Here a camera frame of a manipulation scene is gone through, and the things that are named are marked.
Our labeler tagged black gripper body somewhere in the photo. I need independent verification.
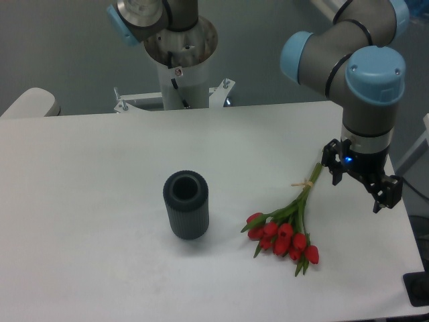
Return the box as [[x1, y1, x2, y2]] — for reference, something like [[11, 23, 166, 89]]
[[336, 133, 389, 184]]

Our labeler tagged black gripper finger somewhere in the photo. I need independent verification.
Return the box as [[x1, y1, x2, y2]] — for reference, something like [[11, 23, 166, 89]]
[[321, 139, 351, 185], [348, 171, 403, 213]]

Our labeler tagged red tulip bouquet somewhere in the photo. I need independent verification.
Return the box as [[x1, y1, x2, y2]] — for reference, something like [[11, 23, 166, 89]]
[[241, 163, 322, 276]]

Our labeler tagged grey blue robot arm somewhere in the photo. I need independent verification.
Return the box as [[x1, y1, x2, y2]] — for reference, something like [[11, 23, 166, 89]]
[[107, 1, 410, 211]]

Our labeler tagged black box at table edge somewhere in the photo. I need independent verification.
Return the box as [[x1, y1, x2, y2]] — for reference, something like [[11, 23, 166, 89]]
[[403, 272, 428, 307]]

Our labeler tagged dark grey ribbed vase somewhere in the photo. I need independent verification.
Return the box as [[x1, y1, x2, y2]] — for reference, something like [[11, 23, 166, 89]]
[[163, 170, 209, 240]]

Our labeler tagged white chair armrest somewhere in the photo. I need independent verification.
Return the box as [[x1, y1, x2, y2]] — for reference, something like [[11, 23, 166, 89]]
[[1, 87, 61, 120]]

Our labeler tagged white frame at right edge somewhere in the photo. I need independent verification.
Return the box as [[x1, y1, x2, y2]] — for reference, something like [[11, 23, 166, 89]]
[[395, 114, 428, 176]]

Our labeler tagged white pedestal base bracket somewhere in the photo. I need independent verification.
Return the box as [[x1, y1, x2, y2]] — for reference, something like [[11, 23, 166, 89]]
[[113, 78, 236, 113]]

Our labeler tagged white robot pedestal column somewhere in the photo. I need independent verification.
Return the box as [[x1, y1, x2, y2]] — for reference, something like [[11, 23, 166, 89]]
[[156, 63, 209, 111]]

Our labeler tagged black cable on pedestal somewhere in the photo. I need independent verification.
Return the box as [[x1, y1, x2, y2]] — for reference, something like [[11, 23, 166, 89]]
[[166, 50, 190, 110]]

